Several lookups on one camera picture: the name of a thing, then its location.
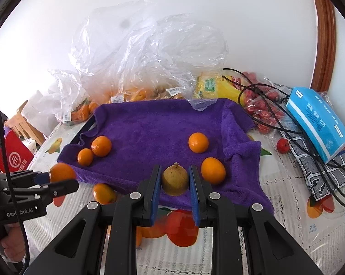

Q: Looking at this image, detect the mandarin orange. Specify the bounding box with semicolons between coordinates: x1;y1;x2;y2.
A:
91;135;112;157
201;157;226;185
77;148;94;167
49;163;77;184
93;183;117;204
188;132;209;153

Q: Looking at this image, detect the large clear bag of oranges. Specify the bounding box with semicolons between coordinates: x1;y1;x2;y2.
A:
71;0;173;104

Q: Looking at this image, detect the small clear bag of oranges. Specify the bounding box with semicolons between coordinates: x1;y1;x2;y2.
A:
48;69;98;127

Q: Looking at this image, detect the white plastic bag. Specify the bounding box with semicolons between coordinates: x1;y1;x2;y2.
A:
19;90;60;121

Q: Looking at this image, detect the purple towel covered tray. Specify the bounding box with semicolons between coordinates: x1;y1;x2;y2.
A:
57;98;274;215

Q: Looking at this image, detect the person's left hand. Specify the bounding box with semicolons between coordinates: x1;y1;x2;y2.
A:
1;226;27;262

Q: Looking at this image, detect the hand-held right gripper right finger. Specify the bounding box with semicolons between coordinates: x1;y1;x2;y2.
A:
189;165;323;275

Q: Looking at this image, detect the brown wooden door frame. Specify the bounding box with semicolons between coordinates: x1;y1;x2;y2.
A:
310;0;337;92

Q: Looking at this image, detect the small yellow brown fruit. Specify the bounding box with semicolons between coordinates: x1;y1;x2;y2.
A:
161;162;189;197

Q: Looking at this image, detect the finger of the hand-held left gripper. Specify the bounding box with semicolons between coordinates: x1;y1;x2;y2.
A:
0;170;51;190
16;179;79;206

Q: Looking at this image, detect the yellow snack package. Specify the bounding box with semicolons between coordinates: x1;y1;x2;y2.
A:
195;71;247;104

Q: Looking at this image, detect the blue tissue box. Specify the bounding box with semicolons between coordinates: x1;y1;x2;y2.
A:
285;87;345;164

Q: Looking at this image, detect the black cable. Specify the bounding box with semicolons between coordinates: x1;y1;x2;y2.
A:
222;68;345;210

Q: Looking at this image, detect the crumpled clear plastic bag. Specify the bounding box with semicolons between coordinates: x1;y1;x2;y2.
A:
157;13;228;111

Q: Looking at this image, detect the wooden chair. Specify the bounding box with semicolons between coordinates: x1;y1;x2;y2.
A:
5;100;47;146

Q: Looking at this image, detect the grey checkered cloth pouch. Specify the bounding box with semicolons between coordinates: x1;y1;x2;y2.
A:
281;132;345;201

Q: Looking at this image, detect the red paper bag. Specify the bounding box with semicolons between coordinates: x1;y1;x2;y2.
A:
0;133;35;174

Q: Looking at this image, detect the fruit print tablecloth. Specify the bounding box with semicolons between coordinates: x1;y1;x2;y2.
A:
26;120;345;275

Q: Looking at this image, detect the bag of cherry tomatoes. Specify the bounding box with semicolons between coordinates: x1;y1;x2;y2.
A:
241;71;289;135

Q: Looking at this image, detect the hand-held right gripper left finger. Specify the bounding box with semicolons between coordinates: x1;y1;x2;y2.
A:
35;165;163;275

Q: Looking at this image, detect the loose red tomato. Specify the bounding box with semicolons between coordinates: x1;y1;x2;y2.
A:
276;138;291;154

